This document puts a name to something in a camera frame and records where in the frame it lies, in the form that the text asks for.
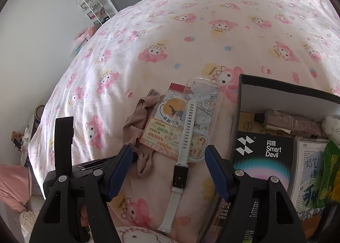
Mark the white fluffy plush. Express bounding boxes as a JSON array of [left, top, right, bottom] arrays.
[[322, 116, 340, 144]]

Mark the pink storage box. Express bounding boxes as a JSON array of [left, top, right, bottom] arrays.
[[70, 27, 96, 55]]

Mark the pink cosmetic tube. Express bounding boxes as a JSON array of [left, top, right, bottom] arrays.
[[254, 109, 326, 138]]

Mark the yellow green crochet toy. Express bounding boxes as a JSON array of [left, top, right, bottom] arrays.
[[317, 139, 340, 209]]

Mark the white dotted booklet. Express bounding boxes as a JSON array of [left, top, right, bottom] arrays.
[[289, 139, 330, 222]]

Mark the clear cartoon phone case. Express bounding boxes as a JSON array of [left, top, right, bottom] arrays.
[[170, 77, 220, 165]]

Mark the pink cartoon printed bed sheet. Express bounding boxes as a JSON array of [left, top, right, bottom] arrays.
[[28, 0, 340, 243]]

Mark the beige patterned cloth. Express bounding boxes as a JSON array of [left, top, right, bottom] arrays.
[[123, 88, 160, 180]]

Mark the pink cloth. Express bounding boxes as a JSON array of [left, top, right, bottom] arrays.
[[0, 165, 32, 213]]

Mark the yellow flat box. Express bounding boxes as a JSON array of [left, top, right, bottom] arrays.
[[238, 111, 295, 137]]

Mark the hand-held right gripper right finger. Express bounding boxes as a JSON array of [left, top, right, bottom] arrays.
[[204, 144, 310, 243]]

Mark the white shelf rack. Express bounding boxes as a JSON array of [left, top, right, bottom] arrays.
[[76, 0, 111, 24]]

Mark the black screen protector box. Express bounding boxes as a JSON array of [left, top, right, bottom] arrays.
[[210, 131, 295, 243]]

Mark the red envelope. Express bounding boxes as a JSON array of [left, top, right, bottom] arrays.
[[169, 83, 186, 95]]

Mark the white smartwatch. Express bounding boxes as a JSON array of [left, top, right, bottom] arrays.
[[157, 100, 197, 234]]

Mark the colourful printed snack packet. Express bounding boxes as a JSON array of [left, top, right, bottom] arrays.
[[139, 93, 186, 160]]

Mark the black cardboard box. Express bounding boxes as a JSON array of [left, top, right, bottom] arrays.
[[207, 74, 340, 243]]

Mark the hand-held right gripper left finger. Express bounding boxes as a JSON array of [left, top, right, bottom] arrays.
[[29, 144, 134, 243]]

